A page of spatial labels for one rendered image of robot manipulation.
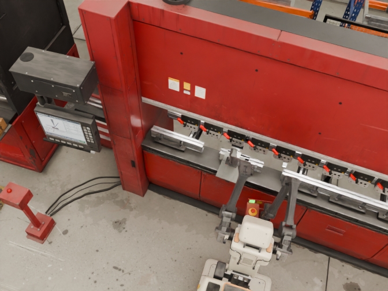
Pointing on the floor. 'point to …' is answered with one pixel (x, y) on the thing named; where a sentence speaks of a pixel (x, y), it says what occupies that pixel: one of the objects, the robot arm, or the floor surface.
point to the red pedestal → (38, 227)
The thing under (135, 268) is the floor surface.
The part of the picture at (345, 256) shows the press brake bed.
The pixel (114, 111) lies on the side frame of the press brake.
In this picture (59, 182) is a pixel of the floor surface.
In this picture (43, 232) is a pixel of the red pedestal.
